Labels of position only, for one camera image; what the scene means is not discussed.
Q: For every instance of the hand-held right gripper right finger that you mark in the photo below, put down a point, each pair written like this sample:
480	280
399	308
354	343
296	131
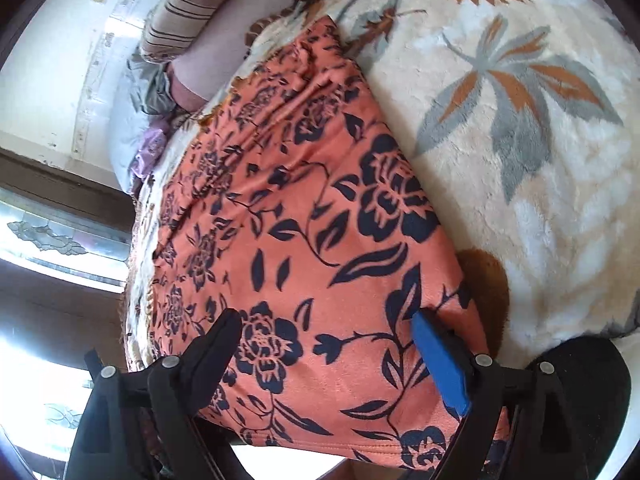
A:
442	365

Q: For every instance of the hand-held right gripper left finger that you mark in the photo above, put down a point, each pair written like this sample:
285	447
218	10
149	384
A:
220	340

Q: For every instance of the orange floral garment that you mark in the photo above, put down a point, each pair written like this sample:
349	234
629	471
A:
310	200

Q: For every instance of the purple cloth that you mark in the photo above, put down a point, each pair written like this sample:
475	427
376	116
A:
150	145

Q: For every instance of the cream leaf-print blanket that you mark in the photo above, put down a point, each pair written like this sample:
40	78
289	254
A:
525	160

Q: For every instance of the brown door with patterned glass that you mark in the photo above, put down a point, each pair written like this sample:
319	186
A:
60	185

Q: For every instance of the grey-blue pillow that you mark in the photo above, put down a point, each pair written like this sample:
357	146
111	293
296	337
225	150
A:
130	125

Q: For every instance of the striped brown pillow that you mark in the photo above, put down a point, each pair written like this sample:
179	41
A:
185	5

